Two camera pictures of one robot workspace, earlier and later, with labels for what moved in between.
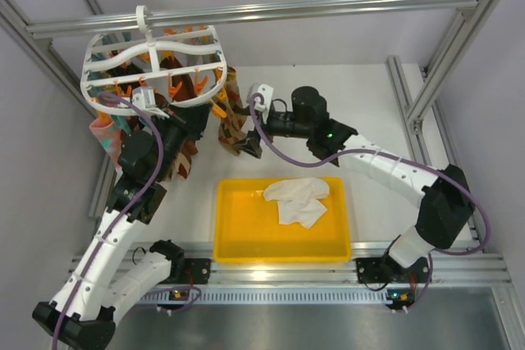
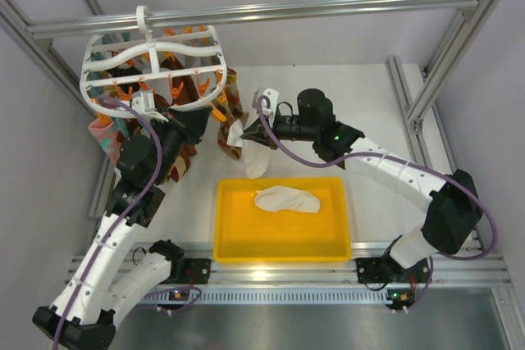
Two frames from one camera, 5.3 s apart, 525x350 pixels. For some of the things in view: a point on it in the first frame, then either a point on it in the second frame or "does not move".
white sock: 297,189 -> 276,198
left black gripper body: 180,125 does not move
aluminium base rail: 374,276 does not move
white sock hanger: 153,69 does not move
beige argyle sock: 235,138 does not move
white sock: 304,211 -> 256,156
